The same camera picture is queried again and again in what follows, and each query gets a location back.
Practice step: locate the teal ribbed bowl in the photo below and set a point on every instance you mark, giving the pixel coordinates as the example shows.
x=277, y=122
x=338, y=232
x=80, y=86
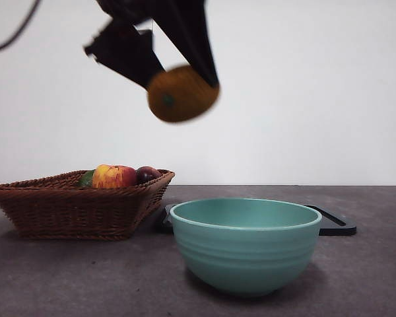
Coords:
x=247, y=254

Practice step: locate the brown orange fruit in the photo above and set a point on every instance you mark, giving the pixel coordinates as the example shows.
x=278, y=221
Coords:
x=181, y=95

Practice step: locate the brown wicker basket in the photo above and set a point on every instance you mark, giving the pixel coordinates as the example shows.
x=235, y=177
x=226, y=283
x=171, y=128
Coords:
x=69, y=211

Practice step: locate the red yellow apple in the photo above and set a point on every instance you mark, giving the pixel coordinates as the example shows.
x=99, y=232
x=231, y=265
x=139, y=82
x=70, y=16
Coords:
x=113, y=176

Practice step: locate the black rectangular tray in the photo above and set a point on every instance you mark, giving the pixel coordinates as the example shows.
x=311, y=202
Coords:
x=335, y=226

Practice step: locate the green fruit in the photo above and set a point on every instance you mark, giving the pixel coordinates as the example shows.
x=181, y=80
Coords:
x=85, y=180

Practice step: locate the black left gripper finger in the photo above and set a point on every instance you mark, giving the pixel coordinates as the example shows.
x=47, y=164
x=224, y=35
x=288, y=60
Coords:
x=194, y=39
x=128, y=53

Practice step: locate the dark red plum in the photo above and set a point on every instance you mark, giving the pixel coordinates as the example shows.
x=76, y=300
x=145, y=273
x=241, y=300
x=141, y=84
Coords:
x=146, y=174

